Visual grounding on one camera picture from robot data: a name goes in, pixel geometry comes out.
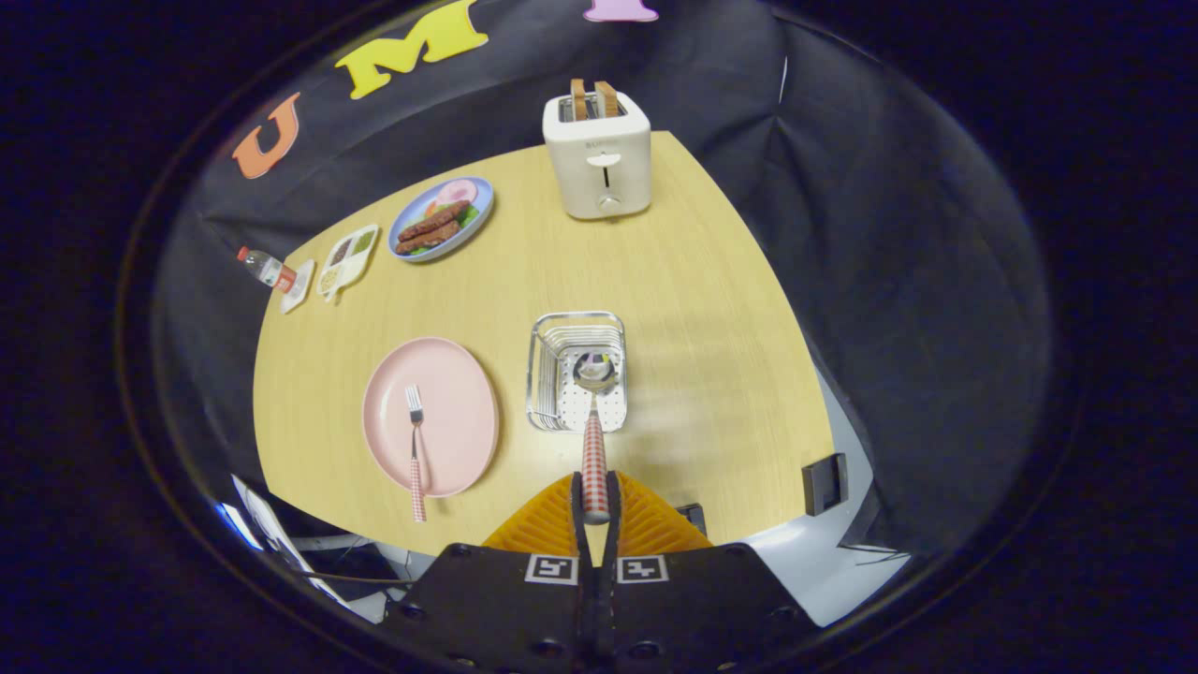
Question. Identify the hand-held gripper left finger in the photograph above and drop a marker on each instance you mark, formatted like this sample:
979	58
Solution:
524	618

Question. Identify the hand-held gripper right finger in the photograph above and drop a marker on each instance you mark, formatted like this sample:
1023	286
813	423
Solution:
693	618

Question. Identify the small black box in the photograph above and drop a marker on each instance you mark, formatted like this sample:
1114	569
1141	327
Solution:
824	484

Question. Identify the pink plate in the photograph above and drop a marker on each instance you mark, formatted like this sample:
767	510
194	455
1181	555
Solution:
459	421

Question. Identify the brown grilled sausage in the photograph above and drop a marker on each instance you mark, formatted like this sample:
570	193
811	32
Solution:
427	239
434	221

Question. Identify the small white square coaster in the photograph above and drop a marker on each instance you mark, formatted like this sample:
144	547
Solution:
301	290

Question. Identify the white divided condiment dish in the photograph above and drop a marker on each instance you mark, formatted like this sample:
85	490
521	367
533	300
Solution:
348	260

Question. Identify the green lettuce leaf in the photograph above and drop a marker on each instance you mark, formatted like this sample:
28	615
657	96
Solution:
469	216

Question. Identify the black backdrop cloth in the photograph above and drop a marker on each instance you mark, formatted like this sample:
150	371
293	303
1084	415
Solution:
842	234

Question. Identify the blue plate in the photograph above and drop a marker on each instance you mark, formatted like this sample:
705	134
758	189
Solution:
479	192

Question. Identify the pink ham slice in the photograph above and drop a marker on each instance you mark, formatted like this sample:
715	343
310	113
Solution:
457	191

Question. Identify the clear plastic water bottle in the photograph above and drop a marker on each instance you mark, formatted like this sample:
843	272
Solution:
264	268

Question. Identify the white toaster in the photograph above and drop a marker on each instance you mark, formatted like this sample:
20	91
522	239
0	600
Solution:
599	173

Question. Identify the brown toast slice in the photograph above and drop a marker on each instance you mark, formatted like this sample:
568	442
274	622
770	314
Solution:
578	98
607	97

